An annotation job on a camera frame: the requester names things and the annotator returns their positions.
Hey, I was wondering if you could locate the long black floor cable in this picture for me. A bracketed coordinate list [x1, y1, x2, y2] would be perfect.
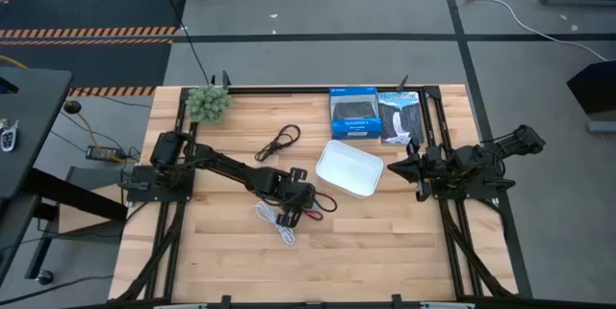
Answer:
[152, 0, 213, 85]

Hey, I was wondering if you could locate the black USB-C cable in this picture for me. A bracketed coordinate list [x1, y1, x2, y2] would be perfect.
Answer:
[253, 123, 302, 164]

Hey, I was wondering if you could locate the black metal table frame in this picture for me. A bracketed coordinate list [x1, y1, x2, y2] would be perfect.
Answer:
[113, 83, 535, 309]

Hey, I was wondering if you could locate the white floor cable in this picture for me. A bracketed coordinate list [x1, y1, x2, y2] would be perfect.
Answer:
[475, 0, 610, 63]

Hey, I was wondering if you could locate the black desk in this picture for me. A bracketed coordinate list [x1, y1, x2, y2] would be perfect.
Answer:
[0, 66, 129, 286]

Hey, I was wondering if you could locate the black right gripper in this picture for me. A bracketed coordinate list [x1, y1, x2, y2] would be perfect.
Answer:
[386, 136, 437, 203]

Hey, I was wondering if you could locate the yellow floor cable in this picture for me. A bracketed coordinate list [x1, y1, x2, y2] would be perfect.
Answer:
[0, 54, 139, 165]

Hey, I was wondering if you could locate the blue game controller box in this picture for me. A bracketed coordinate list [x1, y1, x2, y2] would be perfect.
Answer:
[328, 86, 383, 142]

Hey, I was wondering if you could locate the black and red cable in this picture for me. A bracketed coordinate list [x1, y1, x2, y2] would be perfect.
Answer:
[300, 192, 339, 222]

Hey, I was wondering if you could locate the white USB-C cable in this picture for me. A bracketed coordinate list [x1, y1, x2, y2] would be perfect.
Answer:
[253, 200, 297, 246]

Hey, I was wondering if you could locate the white key fob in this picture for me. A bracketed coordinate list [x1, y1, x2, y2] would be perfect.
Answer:
[0, 118, 20, 153]

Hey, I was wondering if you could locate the black desk corner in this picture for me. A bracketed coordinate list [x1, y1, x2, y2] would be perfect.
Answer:
[566, 60, 616, 116]

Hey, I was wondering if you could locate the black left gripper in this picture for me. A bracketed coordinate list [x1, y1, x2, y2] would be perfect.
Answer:
[262, 167, 319, 229]

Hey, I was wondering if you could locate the green plant in pot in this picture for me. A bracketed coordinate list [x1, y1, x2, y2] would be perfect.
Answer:
[184, 84, 233, 125]

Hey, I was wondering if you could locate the black mat with striped edge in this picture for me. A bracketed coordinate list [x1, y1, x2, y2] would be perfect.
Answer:
[0, 38, 173, 97]
[0, 0, 189, 39]

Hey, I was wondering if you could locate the white plastic bin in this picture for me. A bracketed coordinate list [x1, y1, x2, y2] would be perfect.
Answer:
[315, 139, 385, 199]

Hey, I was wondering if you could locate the black power strip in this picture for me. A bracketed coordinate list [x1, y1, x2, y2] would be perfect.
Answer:
[85, 144, 127, 164]

